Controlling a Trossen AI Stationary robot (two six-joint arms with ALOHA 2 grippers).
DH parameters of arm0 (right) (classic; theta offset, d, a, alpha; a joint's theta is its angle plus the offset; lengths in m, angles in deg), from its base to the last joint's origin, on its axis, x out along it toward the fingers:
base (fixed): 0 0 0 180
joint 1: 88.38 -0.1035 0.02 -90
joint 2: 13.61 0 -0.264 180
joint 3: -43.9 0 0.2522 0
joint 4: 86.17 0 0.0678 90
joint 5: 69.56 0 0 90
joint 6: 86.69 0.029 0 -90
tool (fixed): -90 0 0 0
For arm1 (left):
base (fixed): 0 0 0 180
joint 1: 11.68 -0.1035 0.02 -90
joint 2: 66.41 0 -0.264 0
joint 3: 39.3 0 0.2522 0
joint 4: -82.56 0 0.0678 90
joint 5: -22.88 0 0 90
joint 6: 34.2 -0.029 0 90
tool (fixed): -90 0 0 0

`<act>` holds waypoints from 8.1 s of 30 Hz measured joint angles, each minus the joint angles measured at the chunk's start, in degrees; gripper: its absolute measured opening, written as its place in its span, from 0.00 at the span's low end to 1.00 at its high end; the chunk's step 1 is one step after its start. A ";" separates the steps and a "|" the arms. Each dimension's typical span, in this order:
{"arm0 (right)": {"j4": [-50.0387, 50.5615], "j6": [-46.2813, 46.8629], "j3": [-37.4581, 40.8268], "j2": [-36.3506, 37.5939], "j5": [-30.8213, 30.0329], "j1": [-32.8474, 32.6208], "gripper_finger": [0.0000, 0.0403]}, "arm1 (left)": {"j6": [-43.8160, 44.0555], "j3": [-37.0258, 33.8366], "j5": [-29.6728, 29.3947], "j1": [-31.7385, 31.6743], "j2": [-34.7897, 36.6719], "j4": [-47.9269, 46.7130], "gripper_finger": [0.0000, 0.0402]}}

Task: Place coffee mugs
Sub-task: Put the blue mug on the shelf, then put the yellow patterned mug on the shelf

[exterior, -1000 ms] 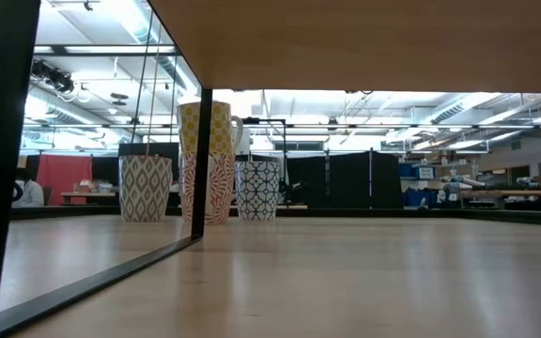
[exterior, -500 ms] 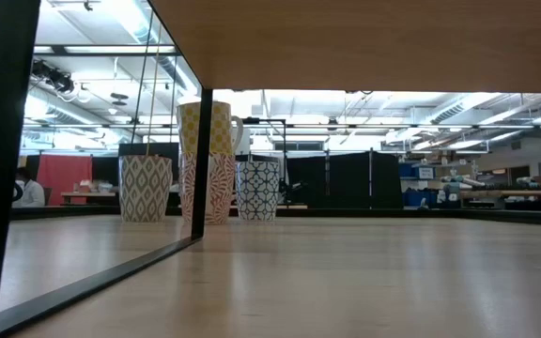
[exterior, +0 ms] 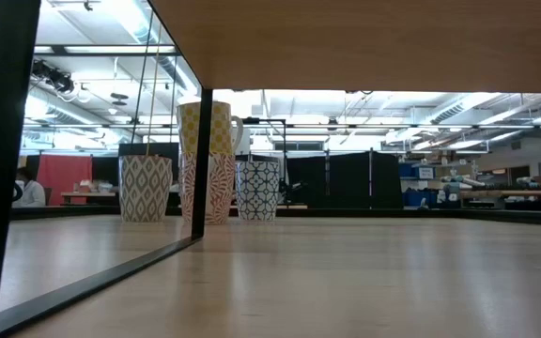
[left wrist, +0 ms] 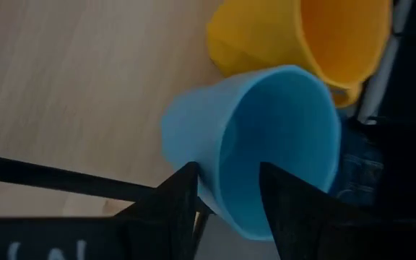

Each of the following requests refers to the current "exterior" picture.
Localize blue tile patterned mug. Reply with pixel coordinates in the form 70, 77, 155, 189
235, 160, 281, 222

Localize coral floral patterned mug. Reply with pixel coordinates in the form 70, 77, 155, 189
178, 150, 238, 225

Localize yellow dotted mug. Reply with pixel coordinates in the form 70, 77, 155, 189
176, 100, 244, 156

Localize grey diamond patterned mug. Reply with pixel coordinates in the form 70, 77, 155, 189
118, 155, 174, 223

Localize blue storage bins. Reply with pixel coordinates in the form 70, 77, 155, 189
399, 161, 441, 207

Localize background wooden table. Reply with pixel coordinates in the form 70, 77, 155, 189
61, 191, 121, 206

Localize long wooden workbench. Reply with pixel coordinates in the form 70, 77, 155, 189
460, 189, 541, 199

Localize person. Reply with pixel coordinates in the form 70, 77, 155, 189
10, 166, 46, 208

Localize black aluminium rig frame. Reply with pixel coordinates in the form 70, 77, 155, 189
9, 205, 541, 229

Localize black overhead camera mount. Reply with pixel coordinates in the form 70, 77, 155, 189
30, 58, 77, 95

